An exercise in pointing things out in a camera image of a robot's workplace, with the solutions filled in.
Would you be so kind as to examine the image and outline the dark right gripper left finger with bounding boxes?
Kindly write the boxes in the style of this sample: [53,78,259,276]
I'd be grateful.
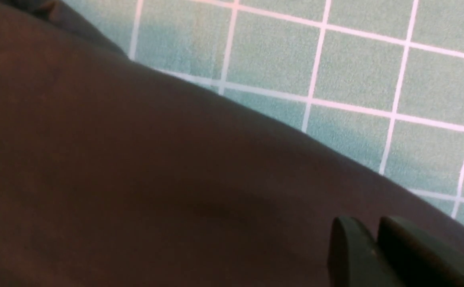
[327,216,404,287]

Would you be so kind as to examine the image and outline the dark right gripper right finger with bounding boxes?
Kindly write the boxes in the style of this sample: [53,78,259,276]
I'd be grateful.
[377,217,464,287]

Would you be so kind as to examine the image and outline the green checkered table mat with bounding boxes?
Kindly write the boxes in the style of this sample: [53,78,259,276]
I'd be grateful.
[68,0,464,224]

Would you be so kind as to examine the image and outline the dark gray long-sleeve shirt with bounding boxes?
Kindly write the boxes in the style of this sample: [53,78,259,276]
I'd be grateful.
[0,0,464,287]

